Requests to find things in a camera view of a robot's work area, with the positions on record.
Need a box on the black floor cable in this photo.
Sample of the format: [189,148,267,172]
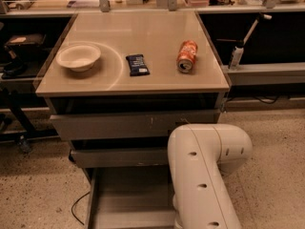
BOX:
[71,191,92,226]

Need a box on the dark blue snack bag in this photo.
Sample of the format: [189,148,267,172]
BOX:
[126,54,150,76]

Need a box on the grey drawer cabinet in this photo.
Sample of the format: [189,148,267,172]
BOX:
[35,10,231,177]

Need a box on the grey drawer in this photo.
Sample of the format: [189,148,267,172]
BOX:
[71,148,168,168]
[84,166,175,229]
[51,110,220,140]

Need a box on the grey middle drawer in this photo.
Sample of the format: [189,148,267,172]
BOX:
[71,148,168,168]

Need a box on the orange soda can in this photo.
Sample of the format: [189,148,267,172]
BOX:
[176,40,197,73]

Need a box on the white bottle with nozzle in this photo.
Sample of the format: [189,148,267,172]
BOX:
[228,13,272,70]

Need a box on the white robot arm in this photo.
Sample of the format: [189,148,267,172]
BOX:
[168,124,253,229]

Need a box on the grey bottom drawer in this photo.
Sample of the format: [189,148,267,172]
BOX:
[84,166,175,229]

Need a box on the grey top drawer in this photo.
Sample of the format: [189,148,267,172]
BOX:
[51,110,220,140]

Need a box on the white paper bowl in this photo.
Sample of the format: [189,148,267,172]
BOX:
[56,44,101,72]

